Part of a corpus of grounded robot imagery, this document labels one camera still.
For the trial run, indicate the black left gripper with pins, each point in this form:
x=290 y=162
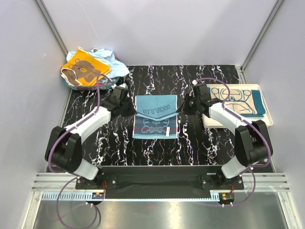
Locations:
x=132 y=111

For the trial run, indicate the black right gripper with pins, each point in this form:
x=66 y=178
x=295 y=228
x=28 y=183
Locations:
x=188 y=97

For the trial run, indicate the dark blue towel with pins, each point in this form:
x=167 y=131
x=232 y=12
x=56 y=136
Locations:
x=156 y=117

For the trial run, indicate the teal beige Doraemon towel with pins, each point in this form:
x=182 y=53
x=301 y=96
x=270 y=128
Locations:
x=245 y=100

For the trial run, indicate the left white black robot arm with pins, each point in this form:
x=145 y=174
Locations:
x=64 y=150

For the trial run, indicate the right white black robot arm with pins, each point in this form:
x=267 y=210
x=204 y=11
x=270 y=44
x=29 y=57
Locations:
x=252 y=146

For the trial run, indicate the light blue towel in basket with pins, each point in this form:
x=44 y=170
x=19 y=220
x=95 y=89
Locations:
x=118 y=69

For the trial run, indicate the yellow towel in basket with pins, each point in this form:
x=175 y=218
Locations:
x=82 y=70

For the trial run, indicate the white square tray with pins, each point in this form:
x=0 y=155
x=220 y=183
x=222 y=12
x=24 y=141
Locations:
x=211 y=123

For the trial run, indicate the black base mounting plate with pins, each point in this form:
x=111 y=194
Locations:
x=160 y=182

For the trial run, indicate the left small circuit board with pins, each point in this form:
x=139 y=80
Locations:
x=98 y=195

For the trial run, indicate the small circuit board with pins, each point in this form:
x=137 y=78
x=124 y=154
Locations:
x=98 y=195
x=227 y=196

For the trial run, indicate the right small circuit board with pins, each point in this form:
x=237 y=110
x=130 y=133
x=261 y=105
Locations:
x=227 y=196

